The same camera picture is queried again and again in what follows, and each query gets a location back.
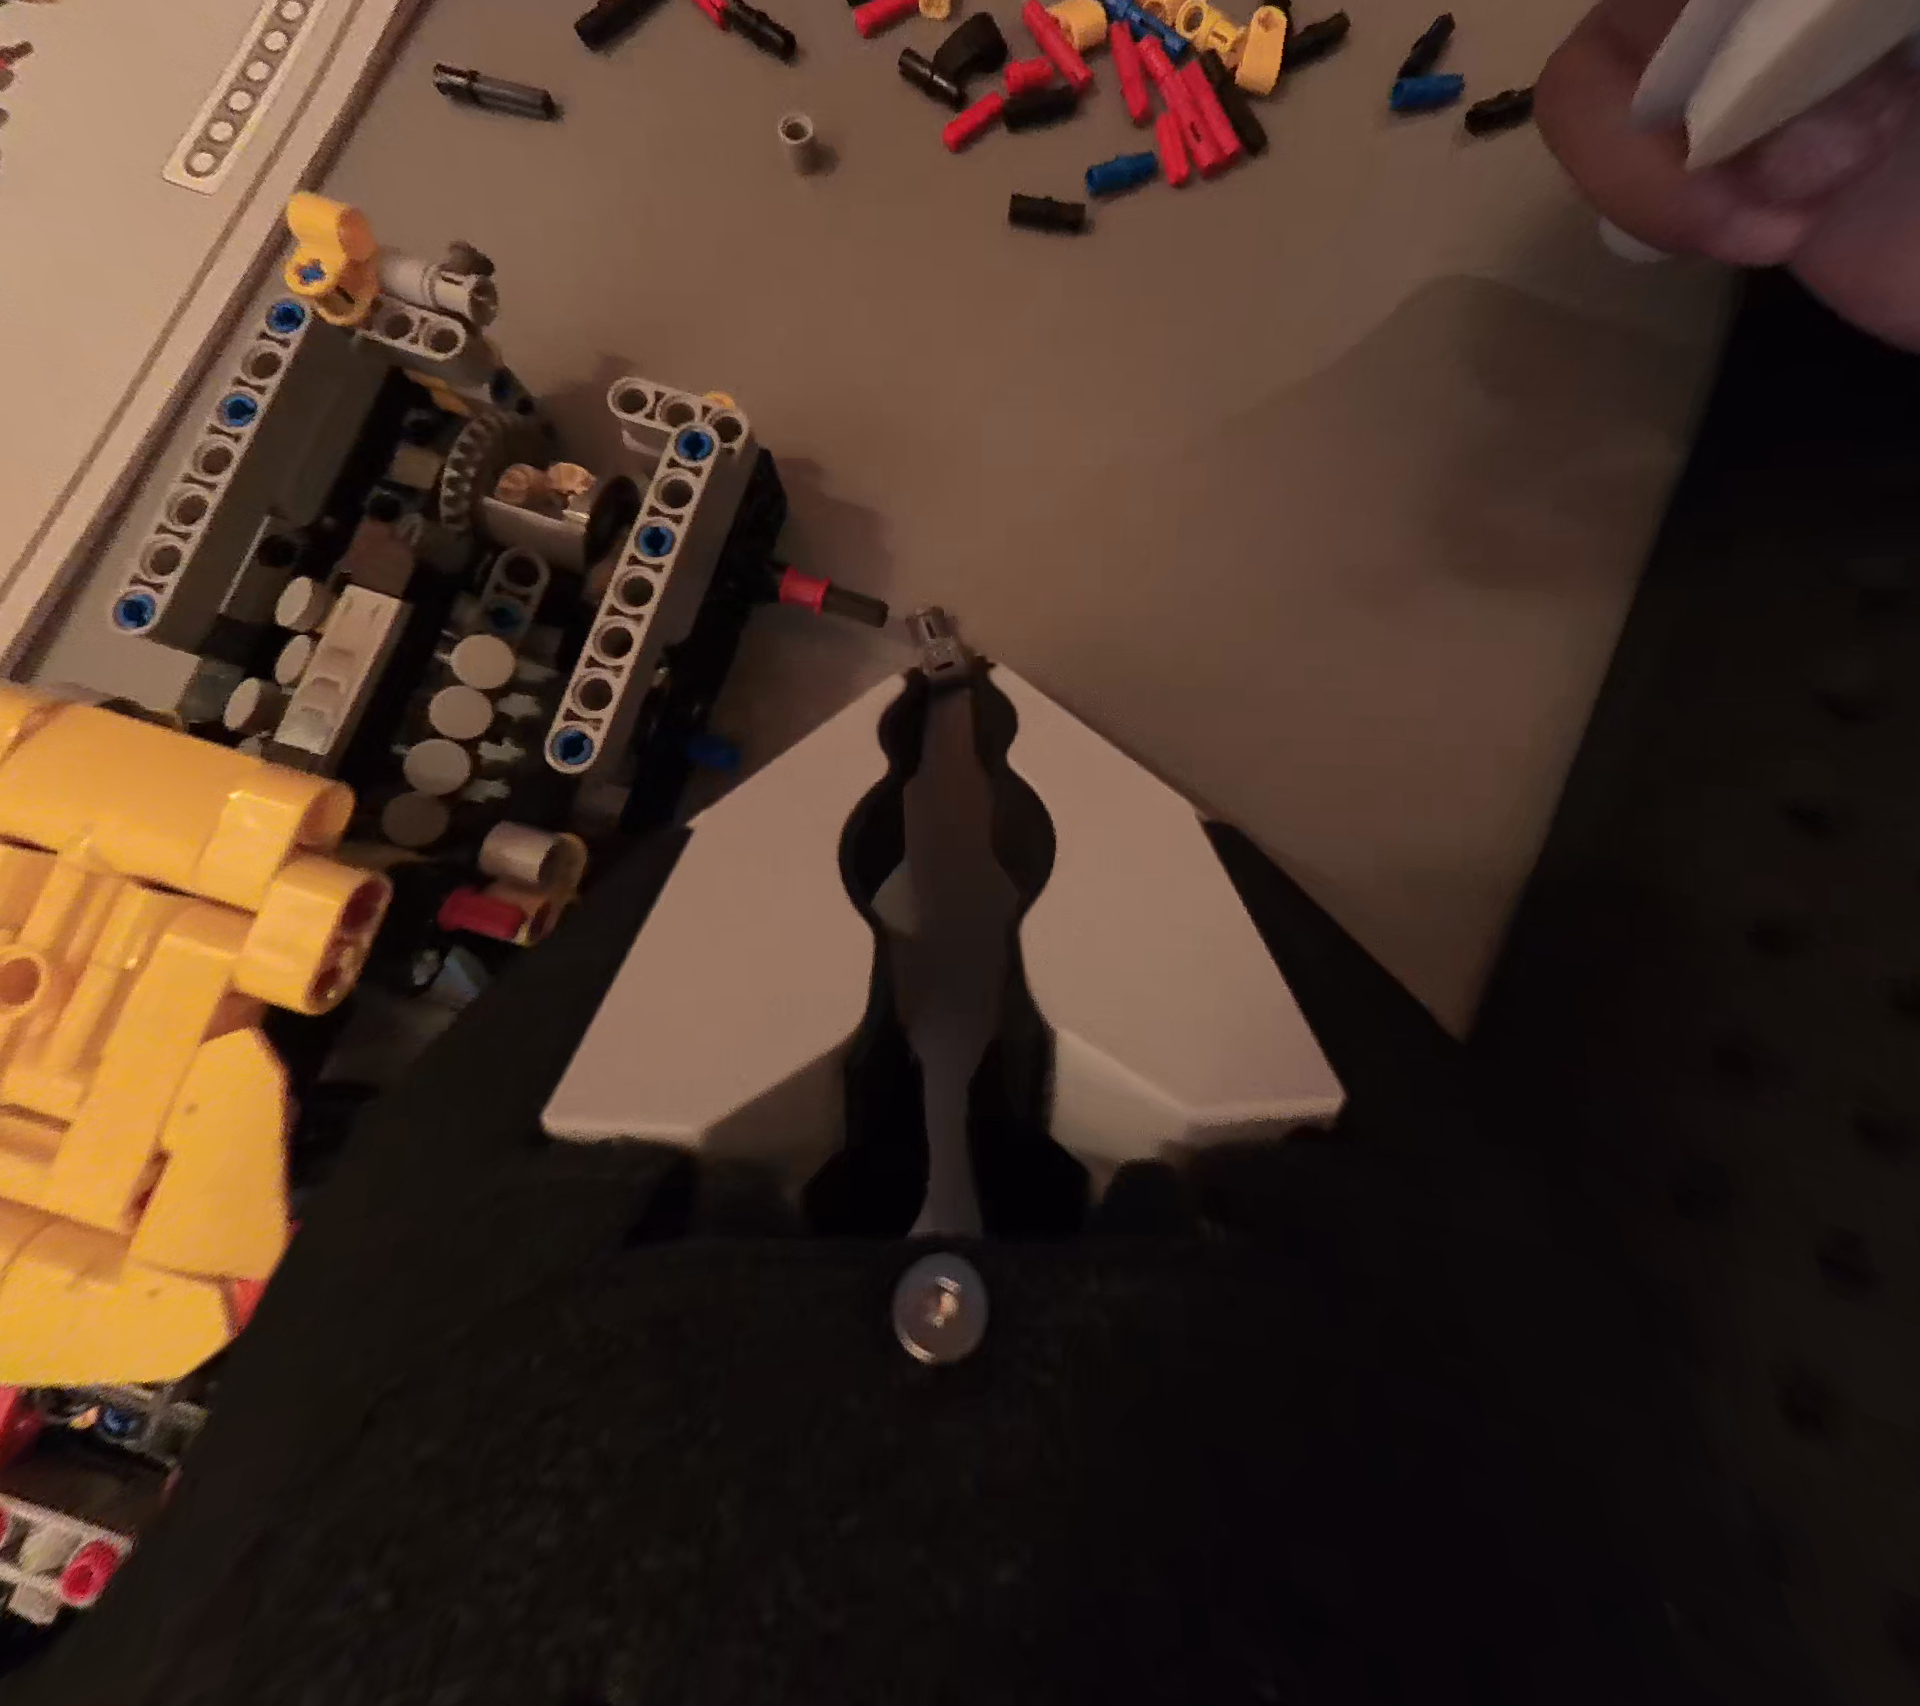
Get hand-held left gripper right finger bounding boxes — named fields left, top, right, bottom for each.
left=973, top=657, right=1347, bottom=1198

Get toy car chassis model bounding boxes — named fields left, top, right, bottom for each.
left=0, top=191, right=895, bottom=1631

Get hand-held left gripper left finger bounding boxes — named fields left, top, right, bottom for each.
left=541, top=667, right=919, bottom=1204

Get scattered small toy pins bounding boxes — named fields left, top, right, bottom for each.
left=674, top=0, right=1538, bottom=238

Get open instruction booklet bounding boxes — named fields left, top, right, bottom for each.
left=0, top=0, right=459, bottom=671

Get grey desk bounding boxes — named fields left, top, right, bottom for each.
left=0, top=0, right=1742, bottom=1038

